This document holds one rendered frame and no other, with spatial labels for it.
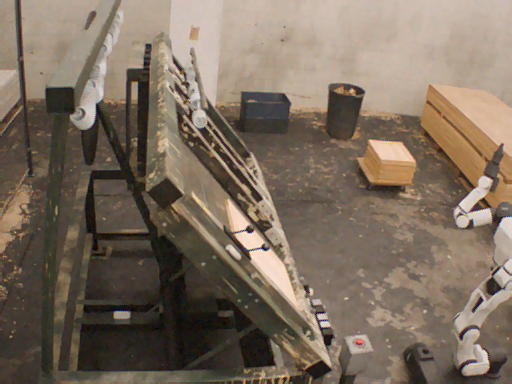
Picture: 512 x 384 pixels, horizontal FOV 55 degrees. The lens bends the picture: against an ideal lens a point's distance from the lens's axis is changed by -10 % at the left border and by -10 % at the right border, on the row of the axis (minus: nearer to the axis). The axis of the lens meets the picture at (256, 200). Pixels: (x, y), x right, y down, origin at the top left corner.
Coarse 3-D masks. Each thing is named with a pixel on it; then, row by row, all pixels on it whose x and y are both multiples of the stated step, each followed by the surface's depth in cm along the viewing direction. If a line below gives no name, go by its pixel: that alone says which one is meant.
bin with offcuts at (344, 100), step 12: (336, 84) 701; (348, 84) 703; (336, 96) 669; (348, 96) 661; (360, 96) 666; (336, 108) 677; (348, 108) 672; (360, 108) 688; (336, 120) 686; (348, 120) 683; (336, 132) 694; (348, 132) 694
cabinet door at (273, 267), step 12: (228, 204) 272; (228, 216) 264; (240, 216) 279; (240, 228) 265; (240, 240) 250; (252, 240) 273; (252, 252) 259; (264, 252) 281; (264, 264) 266; (276, 264) 290; (276, 276) 273; (288, 288) 281
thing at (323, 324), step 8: (304, 288) 309; (312, 304) 299; (320, 304) 298; (320, 312) 293; (320, 320) 287; (328, 320) 292; (320, 328) 283; (328, 328) 283; (328, 336) 277; (336, 336) 281; (328, 344) 281
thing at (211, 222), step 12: (192, 192) 218; (192, 204) 216; (204, 216) 220; (216, 228) 224; (228, 240) 228; (240, 252) 232; (252, 264) 237; (264, 276) 242; (264, 288) 245; (276, 288) 248; (276, 300) 251; (288, 300) 255; (288, 312) 256; (300, 312) 261; (300, 324) 262
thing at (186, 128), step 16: (176, 96) 264; (192, 128) 275; (192, 144) 279; (208, 144) 286; (208, 160) 286; (224, 176) 292; (240, 192) 299; (256, 208) 306; (272, 224) 315; (272, 240) 320
